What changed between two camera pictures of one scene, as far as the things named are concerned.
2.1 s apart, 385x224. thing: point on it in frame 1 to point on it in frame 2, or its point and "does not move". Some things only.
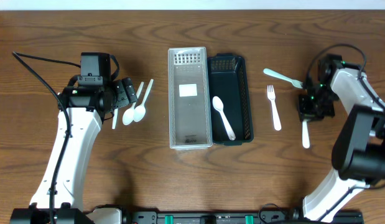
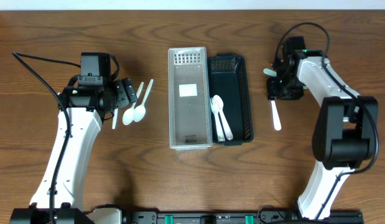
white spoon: [218, 105] does not move
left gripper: [124, 92] does not move
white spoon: [128, 116] does not move
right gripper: [312, 111] to [278, 92]
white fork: [272, 96] does not move
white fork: [305, 138] to [214, 106]
